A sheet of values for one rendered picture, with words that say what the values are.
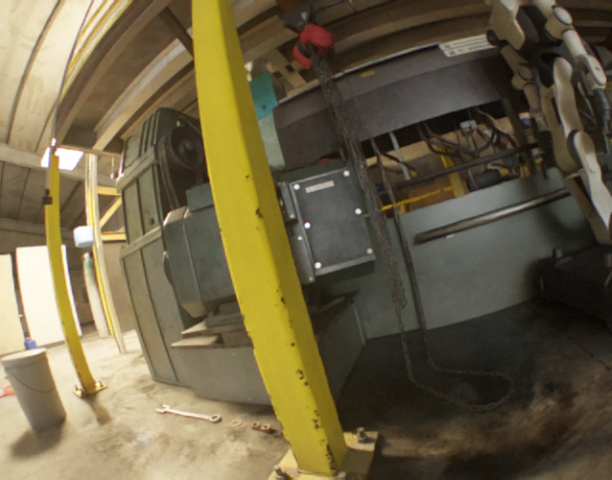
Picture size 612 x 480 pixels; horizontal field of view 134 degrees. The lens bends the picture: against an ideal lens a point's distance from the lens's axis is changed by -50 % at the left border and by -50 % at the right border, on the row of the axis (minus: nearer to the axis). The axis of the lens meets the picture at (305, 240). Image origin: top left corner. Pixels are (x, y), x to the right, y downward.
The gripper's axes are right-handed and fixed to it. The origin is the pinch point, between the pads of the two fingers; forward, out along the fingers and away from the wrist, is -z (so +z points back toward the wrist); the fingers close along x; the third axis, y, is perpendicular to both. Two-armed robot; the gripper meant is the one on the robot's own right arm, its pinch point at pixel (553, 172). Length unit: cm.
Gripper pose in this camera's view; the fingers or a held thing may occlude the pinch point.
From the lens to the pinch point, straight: 140.3
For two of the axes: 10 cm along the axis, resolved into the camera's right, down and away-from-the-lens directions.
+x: -9.4, 0.7, 3.2
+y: -3.2, 0.2, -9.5
